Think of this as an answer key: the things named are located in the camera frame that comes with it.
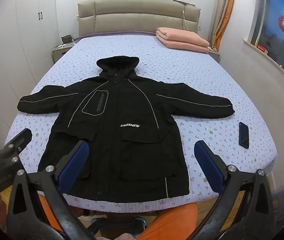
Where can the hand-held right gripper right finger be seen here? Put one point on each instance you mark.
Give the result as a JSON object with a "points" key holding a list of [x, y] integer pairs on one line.
{"points": [[209, 163]]}

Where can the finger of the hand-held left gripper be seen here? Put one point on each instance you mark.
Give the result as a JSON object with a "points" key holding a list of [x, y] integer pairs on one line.
{"points": [[19, 142]]}

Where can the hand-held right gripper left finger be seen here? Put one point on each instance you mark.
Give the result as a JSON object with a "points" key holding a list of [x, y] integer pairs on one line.
{"points": [[75, 160]]}

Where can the black hooded jacket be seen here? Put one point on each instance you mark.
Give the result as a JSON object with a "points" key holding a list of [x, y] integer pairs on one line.
{"points": [[132, 105]]}

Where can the black smartphone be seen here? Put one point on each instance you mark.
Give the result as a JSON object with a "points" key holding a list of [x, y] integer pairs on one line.
{"points": [[244, 135]]}

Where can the person's orange pants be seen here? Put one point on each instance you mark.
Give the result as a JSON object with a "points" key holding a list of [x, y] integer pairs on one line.
{"points": [[172, 220]]}

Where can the floral quilted bed sheet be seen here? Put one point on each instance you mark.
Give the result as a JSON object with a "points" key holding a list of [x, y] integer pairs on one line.
{"points": [[194, 80]]}

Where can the grey nightstand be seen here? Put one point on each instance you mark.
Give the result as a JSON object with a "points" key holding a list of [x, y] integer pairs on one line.
{"points": [[59, 54], [214, 55]]}

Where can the white wardrobe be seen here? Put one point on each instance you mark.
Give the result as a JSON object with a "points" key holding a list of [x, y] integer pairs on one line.
{"points": [[19, 30]]}

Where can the brown patterned bag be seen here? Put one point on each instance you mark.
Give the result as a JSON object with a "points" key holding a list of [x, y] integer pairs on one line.
{"points": [[67, 39]]}

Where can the beige windowsill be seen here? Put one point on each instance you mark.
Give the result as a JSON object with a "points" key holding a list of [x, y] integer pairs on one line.
{"points": [[269, 61]]}

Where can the small red box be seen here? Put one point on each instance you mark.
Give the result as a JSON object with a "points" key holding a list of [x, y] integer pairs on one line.
{"points": [[262, 49]]}

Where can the folded pink blanket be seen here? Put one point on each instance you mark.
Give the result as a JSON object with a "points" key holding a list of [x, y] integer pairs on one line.
{"points": [[179, 38]]}

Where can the window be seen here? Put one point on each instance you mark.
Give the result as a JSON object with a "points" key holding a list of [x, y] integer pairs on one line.
{"points": [[277, 52]]}

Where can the orange and beige curtain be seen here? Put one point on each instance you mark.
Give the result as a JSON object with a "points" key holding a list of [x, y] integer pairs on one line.
{"points": [[222, 17]]}

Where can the beige padded headboard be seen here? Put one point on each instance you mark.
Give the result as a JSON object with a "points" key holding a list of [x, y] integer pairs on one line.
{"points": [[132, 15]]}

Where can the dark rod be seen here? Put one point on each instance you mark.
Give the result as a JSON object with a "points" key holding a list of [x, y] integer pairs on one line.
{"points": [[183, 2]]}

